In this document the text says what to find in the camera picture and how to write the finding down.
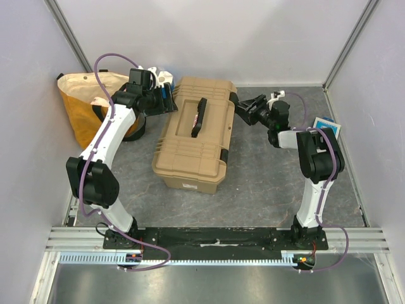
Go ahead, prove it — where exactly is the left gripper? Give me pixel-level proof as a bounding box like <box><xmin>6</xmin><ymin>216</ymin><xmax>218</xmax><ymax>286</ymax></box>
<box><xmin>143</xmin><ymin>83</ymin><xmax>178</xmax><ymax>118</ymax></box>

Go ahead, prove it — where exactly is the tan plastic toolbox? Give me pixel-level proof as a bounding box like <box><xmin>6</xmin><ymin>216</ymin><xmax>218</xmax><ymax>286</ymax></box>
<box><xmin>152</xmin><ymin>77</ymin><xmax>237</xmax><ymax>194</ymax></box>

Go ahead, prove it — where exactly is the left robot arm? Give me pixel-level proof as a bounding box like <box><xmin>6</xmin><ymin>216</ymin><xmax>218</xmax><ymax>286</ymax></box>
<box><xmin>66</xmin><ymin>66</ymin><xmax>178</xmax><ymax>249</ymax></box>

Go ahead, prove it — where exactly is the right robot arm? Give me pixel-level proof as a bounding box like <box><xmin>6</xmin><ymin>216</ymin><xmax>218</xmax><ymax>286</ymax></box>
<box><xmin>230</xmin><ymin>91</ymin><xmax>345</xmax><ymax>250</ymax></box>

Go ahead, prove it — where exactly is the blue razor package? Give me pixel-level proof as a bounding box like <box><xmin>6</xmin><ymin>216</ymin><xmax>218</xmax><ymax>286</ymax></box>
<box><xmin>313</xmin><ymin>117</ymin><xmax>341</xmax><ymax>139</ymax></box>

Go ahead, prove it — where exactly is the yellow canvas tote bag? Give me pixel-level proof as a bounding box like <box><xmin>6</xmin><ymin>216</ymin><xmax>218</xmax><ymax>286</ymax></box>
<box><xmin>57</xmin><ymin>70</ymin><xmax>146</xmax><ymax>149</ymax></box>

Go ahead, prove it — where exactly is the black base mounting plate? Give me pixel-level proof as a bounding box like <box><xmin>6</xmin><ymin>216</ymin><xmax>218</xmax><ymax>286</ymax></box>
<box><xmin>103</xmin><ymin>226</ymin><xmax>329</xmax><ymax>258</ymax></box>

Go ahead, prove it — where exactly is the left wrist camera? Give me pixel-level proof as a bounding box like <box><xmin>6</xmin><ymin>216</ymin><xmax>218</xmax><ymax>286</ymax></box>
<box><xmin>134</xmin><ymin>65</ymin><xmax>162</xmax><ymax>91</ymax></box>

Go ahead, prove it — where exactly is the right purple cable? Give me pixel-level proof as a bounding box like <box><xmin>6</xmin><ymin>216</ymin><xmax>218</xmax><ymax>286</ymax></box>
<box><xmin>283</xmin><ymin>91</ymin><xmax>351</xmax><ymax>273</ymax></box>

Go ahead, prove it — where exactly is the slotted cable duct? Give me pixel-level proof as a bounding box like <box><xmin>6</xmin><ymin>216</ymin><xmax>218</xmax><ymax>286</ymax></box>
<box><xmin>59</xmin><ymin>252</ymin><xmax>303</xmax><ymax>267</ymax></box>

